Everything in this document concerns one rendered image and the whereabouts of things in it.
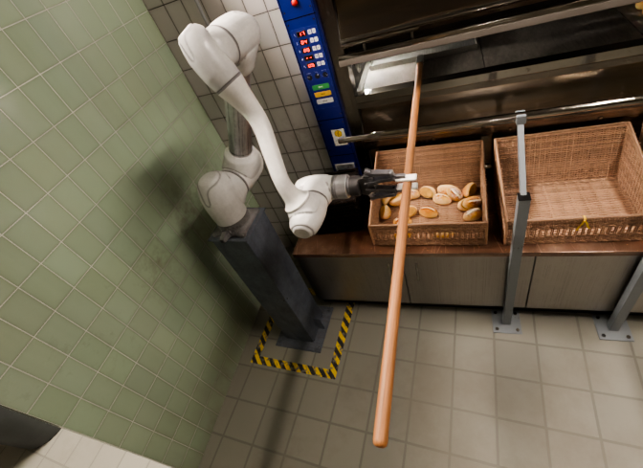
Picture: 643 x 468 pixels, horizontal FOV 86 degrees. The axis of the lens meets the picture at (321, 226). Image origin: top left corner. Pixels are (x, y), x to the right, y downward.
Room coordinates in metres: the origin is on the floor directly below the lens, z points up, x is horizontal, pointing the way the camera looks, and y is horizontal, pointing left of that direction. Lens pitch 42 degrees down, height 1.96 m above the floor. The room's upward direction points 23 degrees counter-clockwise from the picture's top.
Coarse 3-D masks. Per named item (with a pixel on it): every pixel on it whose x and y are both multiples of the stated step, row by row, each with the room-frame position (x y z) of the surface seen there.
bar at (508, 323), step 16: (640, 96) 0.84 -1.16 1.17; (528, 112) 1.00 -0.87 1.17; (544, 112) 0.97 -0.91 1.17; (560, 112) 0.94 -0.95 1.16; (576, 112) 0.92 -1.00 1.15; (400, 128) 1.24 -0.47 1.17; (432, 128) 1.16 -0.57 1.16; (448, 128) 1.13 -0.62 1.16; (528, 192) 0.83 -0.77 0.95; (528, 208) 0.80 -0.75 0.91; (512, 240) 0.83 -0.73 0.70; (512, 256) 0.81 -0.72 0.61; (512, 272) 0.81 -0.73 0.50; (640, 272) 0.59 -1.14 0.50; (512, 288) 0.81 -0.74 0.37; (640, 288) 0.57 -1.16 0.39; (512, 304) 0.80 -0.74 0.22; (624, 304) 0.58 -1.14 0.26; (496, 320) 0.85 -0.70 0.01; (512, 320) 0.82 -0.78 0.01; (608, 320) 0.63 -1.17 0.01; (624, 320) 0.56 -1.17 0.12; (608, 336) 0.56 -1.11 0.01; (624, 336) 0.53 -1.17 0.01
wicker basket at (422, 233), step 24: (456, 144) 1.40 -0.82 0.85; (480, 144) 1.33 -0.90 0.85; (384, 168) 1.58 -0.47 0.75; (432, 168) 1.44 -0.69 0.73; (456, 168) 1.38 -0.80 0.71; (480, 168) 1.30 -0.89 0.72; (480, 192) 1.25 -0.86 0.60; (456, 216) 1.17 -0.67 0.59; (384, 240) 1.19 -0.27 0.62; (408, 240) 1.14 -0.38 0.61; (432, 240) 1.07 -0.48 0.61; (456, 240) 1.01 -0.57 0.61; (480, 240) 0.96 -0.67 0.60
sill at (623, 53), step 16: (592, 48) 1.22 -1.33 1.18; (608, 48) 1.17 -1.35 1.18; (624, 48) 1.13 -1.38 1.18; (640, 48) 1.10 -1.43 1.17; (512, 64) 1.35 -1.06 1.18; (528, 64) 1.30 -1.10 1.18; (544, 64) 1.26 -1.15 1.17; (560, 64) 1.23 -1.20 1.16; (576, 64) 1.20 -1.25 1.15; (432, 80) 1.50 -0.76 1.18; (448, 80) 1.45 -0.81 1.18; (464, 80) 1.42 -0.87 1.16; (480, 80) 1.38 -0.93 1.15; (368, 96) 1.64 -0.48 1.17; (384, 96) 1.60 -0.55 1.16; (400, 96) 1.56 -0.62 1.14
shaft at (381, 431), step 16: (416, 80) 1.51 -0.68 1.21; (416, 96) 1.38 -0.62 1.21; (416, 112) 1.26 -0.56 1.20; (416, 128) 1.16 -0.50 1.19; (400, 208) 0.78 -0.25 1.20; (400, 224) 0.71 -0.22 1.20; (400, 240) 0.65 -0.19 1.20; (400, 256) 0.60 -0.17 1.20; (400, 272) 0.55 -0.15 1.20; (400, 288) 0.51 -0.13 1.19; (400, 304) 0.47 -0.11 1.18; (384, 352) 0.37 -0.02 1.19; (384, 368) 0.33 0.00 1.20; (384, 384) 0.30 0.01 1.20; (384, 400) 0.27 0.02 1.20; (384, 416) 0.24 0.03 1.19; (384, 432) 0.22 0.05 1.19
